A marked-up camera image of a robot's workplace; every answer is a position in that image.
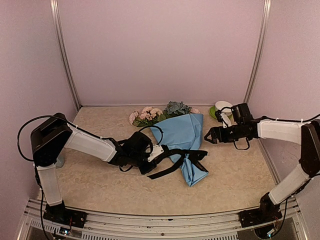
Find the left aluminium corner post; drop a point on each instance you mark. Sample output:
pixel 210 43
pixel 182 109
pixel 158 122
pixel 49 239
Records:
pixel 54 5

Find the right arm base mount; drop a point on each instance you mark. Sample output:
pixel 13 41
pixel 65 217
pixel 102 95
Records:
pixel 266 212

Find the green saucer plate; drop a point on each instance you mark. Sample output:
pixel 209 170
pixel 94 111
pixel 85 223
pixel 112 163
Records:
pixel 214 113

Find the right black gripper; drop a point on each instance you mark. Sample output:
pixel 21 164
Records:
pixel 221 136

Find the aluminium corner post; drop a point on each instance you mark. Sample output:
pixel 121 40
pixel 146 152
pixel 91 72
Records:
pixel 259 50
pixel 54 5

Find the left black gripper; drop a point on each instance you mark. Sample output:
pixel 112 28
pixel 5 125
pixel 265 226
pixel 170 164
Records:
pixel 146 169

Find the white ceramic bowl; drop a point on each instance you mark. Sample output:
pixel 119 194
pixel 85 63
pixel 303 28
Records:
pixel 223 106

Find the blue wrapping paper sheet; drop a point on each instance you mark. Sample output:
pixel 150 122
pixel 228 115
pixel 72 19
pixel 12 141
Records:
pixel 183 132

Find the small pink rose stem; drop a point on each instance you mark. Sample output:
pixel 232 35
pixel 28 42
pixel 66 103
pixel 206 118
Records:
pixel 135 120

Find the pink fake rose stem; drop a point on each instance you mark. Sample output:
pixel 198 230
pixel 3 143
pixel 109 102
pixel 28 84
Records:
pixel 150 113

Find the blue fake hydrangea flower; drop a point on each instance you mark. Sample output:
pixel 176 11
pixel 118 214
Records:
pixel 174 109

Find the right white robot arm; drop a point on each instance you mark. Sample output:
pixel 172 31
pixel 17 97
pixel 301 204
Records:
pixel 292 146

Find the right aluminium corner post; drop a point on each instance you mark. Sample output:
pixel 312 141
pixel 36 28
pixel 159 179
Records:
pixel 259 50

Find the black strap ribbon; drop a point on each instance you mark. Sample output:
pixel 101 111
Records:
pixel 195 156

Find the aluminium front frame rail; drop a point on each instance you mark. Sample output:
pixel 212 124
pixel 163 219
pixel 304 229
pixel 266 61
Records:
pixel 221 221

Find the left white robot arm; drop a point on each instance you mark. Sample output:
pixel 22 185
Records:
pixel 57 133

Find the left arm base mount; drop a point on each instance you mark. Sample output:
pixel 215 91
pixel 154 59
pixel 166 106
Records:
pixel 65 216

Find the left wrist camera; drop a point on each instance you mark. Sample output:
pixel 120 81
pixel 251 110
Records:
pixel 156 151

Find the blue paper cup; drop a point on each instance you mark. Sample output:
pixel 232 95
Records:
pixel 60 161

